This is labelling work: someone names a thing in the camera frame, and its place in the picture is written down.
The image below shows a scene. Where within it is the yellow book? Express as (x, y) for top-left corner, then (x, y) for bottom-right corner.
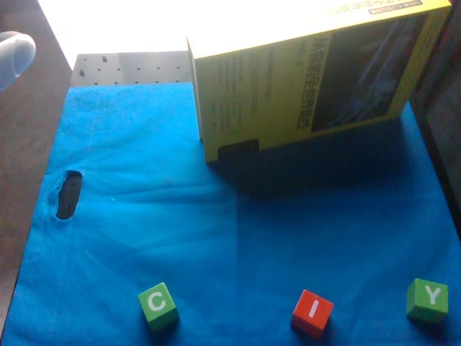
(186, 0), (453, 164)

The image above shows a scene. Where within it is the blue cloth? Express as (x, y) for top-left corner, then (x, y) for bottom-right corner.
(0, 81), (461, 346)

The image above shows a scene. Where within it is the green block with C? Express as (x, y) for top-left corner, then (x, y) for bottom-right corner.
(137, 282), (180, 333)

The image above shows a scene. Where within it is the red block with I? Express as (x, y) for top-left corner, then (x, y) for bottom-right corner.
(290, 289), (335, 339)

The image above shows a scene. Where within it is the green block with Y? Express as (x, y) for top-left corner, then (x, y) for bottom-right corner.
(406, 277), (449, 324)

